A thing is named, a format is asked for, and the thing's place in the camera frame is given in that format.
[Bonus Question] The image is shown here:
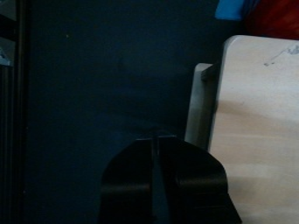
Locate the red plastic cup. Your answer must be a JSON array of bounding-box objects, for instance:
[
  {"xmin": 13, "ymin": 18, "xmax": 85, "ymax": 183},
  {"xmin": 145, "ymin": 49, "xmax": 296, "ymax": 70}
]
[{"xmin": 244, "ymin": 0, "xmax": 299, "ymax": 41}]

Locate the blue plastic utensil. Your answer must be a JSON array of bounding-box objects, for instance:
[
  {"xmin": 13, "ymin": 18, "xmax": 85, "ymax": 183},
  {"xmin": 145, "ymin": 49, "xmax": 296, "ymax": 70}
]
[{"xmin": 213, "ymin": 0, "xmax": 252, "ymax": 22}]

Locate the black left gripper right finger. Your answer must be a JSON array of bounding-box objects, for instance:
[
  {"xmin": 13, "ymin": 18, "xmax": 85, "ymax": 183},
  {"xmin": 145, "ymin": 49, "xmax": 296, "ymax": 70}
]
[{"xmin": 154, "ymin": 135, "xmax": 243, "ymax": 224}]

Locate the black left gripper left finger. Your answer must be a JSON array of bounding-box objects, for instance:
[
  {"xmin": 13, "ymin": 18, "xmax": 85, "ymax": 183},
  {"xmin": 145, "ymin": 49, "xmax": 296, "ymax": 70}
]
[{"xmin": 96, "ymin": 137, "xmax": 157, "ymax": 224}]

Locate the wooden drawer cabinet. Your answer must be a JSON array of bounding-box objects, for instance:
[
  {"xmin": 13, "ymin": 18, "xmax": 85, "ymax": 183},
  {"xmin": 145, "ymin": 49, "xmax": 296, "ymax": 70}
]
[{"xmin": 182, "ymin": 34, "xmax": 299, "ymax": 224}]

